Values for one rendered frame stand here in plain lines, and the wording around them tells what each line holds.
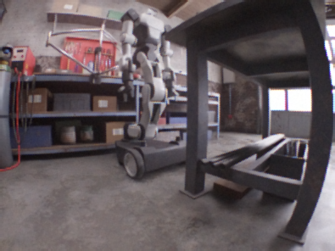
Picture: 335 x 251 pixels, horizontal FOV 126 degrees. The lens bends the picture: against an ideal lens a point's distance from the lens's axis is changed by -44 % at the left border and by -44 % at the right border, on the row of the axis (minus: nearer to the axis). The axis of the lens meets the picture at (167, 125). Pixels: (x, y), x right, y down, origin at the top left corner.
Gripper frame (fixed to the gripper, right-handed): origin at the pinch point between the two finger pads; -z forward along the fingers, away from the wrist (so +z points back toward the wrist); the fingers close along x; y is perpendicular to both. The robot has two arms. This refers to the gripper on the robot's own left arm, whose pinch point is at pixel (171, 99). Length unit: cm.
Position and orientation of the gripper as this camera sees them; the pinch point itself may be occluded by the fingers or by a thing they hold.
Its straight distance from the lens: 138.8
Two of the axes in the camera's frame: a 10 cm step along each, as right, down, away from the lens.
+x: 6.8, -1.4, -7.2
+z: -1.3, -9.9, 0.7
